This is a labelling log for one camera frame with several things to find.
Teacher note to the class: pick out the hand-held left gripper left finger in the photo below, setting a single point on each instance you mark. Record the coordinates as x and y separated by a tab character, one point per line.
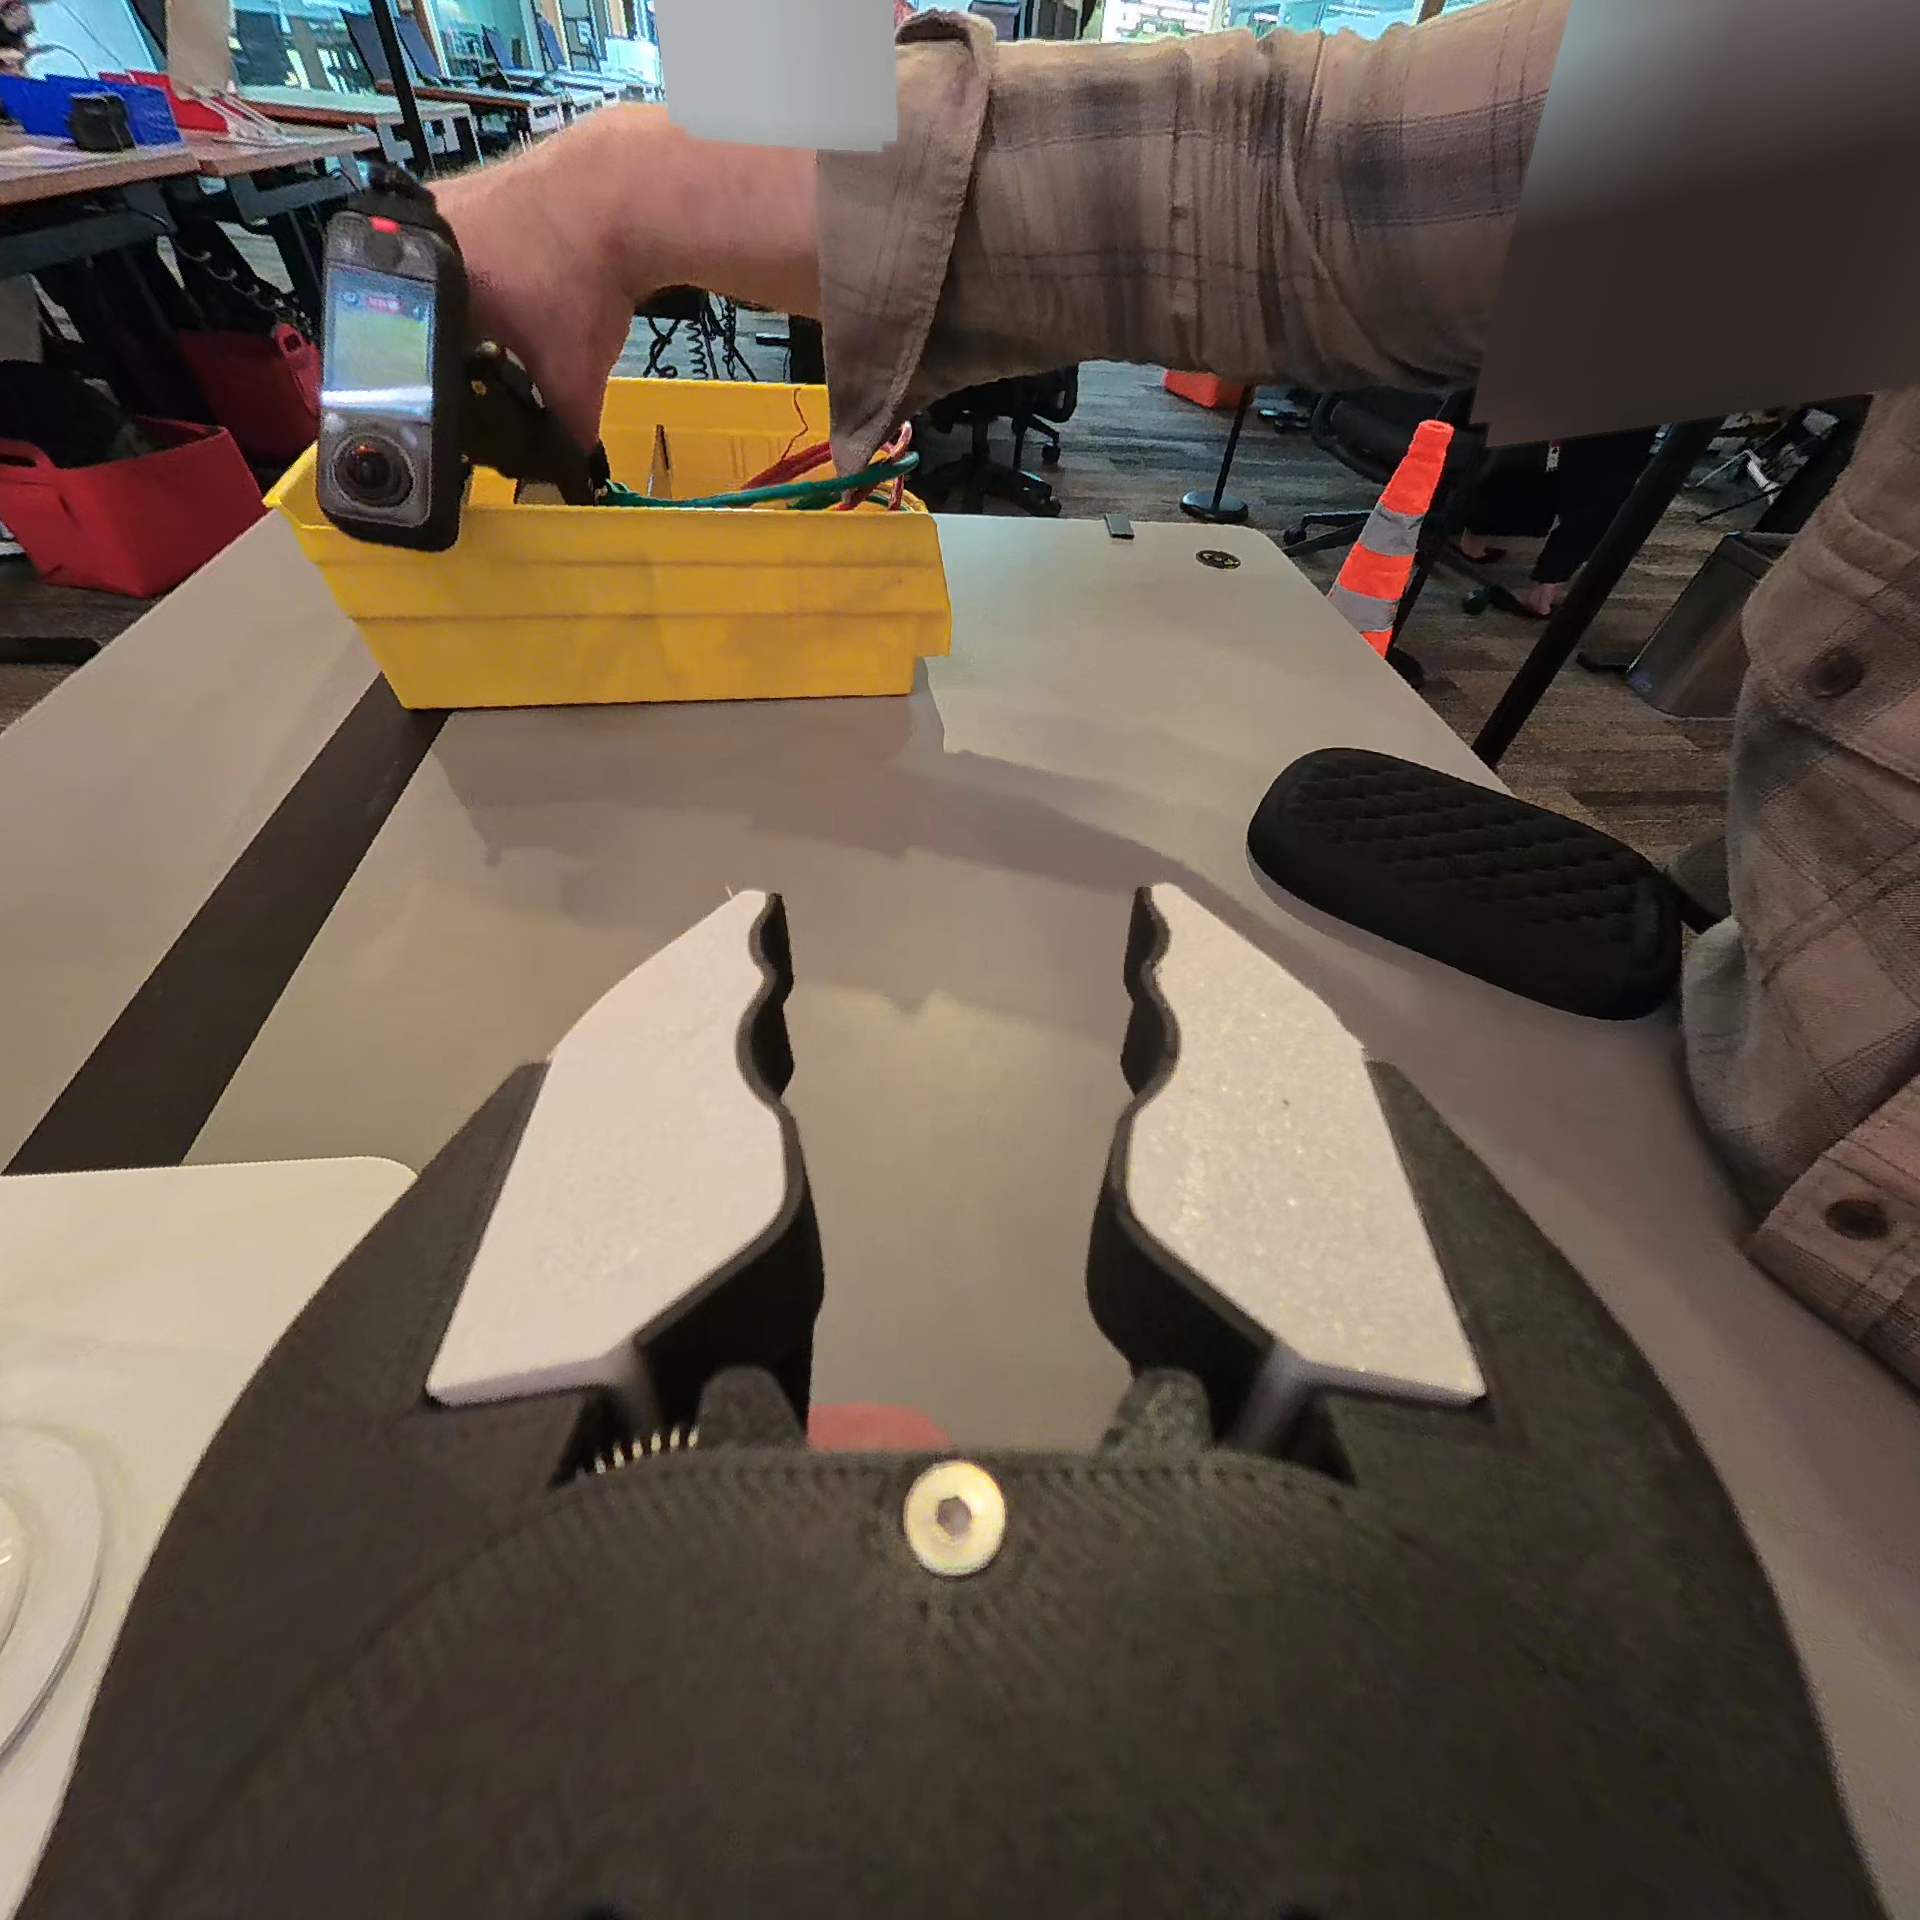
629	1184

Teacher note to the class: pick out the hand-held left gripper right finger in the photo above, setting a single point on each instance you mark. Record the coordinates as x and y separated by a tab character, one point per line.
1290	1184

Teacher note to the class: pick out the yellow plastic bin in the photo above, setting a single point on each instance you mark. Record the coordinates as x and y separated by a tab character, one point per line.
629	599

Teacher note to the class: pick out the person's right forearm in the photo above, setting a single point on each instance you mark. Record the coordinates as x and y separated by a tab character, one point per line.
1201	194

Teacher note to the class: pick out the person's right hand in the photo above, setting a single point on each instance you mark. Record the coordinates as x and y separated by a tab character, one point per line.
599	225

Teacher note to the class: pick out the person's left hand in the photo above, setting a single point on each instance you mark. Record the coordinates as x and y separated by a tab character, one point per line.
870	1424

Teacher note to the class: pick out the red fabric bag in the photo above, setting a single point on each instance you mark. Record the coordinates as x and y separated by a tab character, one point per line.
247	390
119	511

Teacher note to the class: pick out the black padded armrest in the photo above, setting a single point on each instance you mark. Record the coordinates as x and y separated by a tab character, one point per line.
1454	870

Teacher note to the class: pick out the red tray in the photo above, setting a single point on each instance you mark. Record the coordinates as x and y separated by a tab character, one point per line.
181	102

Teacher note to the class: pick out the long wooden desk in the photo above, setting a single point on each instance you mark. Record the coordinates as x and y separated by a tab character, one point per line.
90	167

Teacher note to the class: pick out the white rounded base board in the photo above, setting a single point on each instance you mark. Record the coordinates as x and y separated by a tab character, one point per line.
149	1275

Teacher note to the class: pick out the small blue bin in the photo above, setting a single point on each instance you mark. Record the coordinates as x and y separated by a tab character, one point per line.
38	106

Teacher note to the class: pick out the grey waste bin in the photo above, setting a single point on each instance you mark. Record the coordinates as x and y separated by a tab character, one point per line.
1704	630

